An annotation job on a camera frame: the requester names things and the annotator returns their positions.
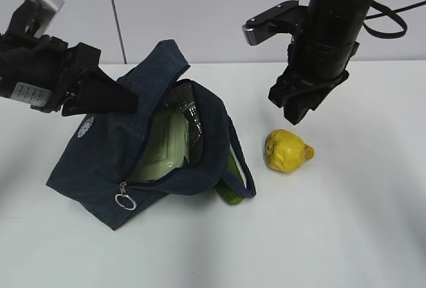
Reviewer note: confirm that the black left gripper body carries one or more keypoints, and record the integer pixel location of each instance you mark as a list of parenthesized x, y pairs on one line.
[(43, 72)]

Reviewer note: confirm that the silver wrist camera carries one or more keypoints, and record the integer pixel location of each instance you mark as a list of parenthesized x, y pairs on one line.
[(33, 17), (284, 18)]

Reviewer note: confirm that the green cucumber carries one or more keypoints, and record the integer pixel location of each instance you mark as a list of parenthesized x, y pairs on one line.
[(226, 186)]

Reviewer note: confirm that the dark blue lunch bag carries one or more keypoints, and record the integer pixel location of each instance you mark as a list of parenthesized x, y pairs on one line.
[(105, 148)]

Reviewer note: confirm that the yellow pear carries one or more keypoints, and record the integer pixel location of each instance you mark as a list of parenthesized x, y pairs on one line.
[(285, 152)]

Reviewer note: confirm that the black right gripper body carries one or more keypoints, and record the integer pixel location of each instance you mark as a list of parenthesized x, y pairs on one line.
[(317, 70)]

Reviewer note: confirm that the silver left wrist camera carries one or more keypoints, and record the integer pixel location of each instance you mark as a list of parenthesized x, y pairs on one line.
[(33, 17)]

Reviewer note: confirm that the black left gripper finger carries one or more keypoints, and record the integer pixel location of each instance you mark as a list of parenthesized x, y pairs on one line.
[(95, 92)]

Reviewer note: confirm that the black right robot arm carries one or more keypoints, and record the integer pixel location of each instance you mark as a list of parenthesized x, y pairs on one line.
[(332, 23)]

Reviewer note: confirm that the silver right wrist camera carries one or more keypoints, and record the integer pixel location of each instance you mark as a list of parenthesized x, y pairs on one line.
[(284, 18)]

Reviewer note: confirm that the green lidded glass container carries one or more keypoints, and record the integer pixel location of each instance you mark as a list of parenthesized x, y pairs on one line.
[(167, 147)]

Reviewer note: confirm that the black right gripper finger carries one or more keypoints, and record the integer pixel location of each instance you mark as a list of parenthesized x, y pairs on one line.
[(281, 92), (297, 107)]

